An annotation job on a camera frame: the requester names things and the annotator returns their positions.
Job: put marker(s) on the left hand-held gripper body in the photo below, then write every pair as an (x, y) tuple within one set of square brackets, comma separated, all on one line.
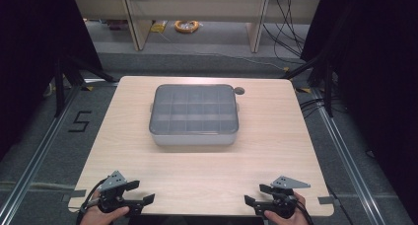
[(111, 182)]

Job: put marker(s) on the person's left hand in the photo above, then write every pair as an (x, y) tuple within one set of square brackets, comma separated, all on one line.
[(98, 218)]

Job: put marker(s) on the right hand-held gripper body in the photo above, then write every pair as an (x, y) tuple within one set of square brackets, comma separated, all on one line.
[(284, 203)]

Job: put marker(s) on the yellow packet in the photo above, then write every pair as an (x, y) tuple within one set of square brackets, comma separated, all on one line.
[(158, 27)]

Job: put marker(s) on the person's right hand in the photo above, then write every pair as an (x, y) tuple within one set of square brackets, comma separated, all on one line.
[(289, 221)]

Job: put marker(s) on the dark round table grommet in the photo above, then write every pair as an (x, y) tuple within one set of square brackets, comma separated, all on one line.
[(239, 90)]

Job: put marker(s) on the aluminium floor rail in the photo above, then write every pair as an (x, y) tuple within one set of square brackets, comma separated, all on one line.
[(36, 159), (345, 159)]

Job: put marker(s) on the grey tape piece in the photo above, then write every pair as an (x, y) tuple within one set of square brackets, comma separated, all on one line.
[(326, 200), (75, 195)]

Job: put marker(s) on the white compartment storage box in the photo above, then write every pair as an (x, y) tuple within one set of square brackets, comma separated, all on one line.
[(194, 139)]

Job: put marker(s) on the grey translucent box lid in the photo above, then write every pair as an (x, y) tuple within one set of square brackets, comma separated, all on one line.
[(194, 110)]

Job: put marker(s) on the black curtain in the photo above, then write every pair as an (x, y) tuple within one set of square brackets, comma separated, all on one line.
[(378, 70), (29, 54)]

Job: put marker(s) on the black metal stand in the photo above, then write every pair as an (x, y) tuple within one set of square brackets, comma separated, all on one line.
[(59, 87), (328, 87)]

